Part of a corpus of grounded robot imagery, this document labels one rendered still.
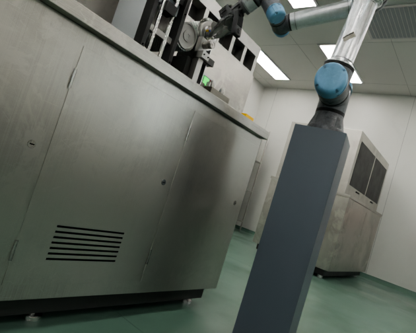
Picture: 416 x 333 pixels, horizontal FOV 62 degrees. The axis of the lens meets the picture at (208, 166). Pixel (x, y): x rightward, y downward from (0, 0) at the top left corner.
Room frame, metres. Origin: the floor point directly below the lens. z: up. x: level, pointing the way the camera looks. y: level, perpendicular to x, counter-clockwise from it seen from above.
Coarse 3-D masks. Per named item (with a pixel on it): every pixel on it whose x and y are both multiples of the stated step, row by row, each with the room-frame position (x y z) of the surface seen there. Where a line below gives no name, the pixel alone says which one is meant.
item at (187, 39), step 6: (186, 24) 1.53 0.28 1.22; (192, 24) 1.55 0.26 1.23; (186, 30) 1.53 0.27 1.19; (192, 30) 1.56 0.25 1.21; (180, 36) 1.52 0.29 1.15; (186, 36) 1.54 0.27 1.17; (192, 36) 1.57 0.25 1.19; (180, 42) 1.52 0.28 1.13; (186, 42) 1.55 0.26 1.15; (192, 42) 1.58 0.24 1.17; (186, 48) 1.56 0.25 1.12
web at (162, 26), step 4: (156, 8) 1.62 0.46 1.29; (156, 12) 1.61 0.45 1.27; (160, 20) 1.58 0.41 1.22; (164, 20) 1.56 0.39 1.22; (168, 20) 1.54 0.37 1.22; (200, 20) 1.63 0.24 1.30; (160, 24) 1.57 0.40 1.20; (164, 24) 1.56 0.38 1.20; (196, 24) 1.61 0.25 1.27; (160, 28) 1.57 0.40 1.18; (164, 28) 1.55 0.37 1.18; (196, 28) 1.60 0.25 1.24; (164, 32) 1.55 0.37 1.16; (196, 32) 1.60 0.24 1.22; (148, 36) 1.62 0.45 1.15; (148, 40) 1.63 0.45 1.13; (156, 40) 1.59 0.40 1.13; (152, 44) 1.63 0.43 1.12; (156, 44) 1.61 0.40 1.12; (160, 44) 1.60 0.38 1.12; (152, 48) 1.66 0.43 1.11; (156, 48) 1.64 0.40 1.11; (176, 48) 1.56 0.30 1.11; (180, 48) 1.54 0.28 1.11; (192, 48) 1.59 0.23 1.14
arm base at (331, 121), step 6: (318, 108) 1.40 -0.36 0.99; (324, 108) 1.38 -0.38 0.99; (330, 108) 1.37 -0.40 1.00; (318, 114) 1.39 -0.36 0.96; (324, 114) 1.37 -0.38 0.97; (330, 114) 1.36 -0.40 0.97; (336, 114) 1.36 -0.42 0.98; (342, 114) 1.38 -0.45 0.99; (312, 120) 1.41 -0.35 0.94; (318, 120) 1.37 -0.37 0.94; (324, 120) 1.36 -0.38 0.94; (330, 120) 1.35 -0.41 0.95; (336, 120) 1.37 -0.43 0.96; (342, 120) 1.38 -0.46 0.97; (312, 126) 1.38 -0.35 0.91; (318, 126) 1.36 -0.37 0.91; (324, 126) 1.35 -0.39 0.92; (330, 126) 1.35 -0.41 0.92; (336, 126) 1.37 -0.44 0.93; (342, 126) 1.37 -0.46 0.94
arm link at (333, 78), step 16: (352, 0) 1.31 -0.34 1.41; (368, 0) 1.24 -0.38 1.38; (384, 0) 1.31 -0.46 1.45; (352, 16) 1.26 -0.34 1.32; (368, 16) 1.25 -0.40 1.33; (352, 32) 1.25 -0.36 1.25; (336, 48) 1.28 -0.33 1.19; (352, 48) 1.25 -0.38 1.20; (336, 64) 1.23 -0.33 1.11; (352, 64) 1.26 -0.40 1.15; (320, 80) 1.25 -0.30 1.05; (336, 80) 1.23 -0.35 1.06; (320, 96) 1.32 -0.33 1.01; (336, 96) 1.27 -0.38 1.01
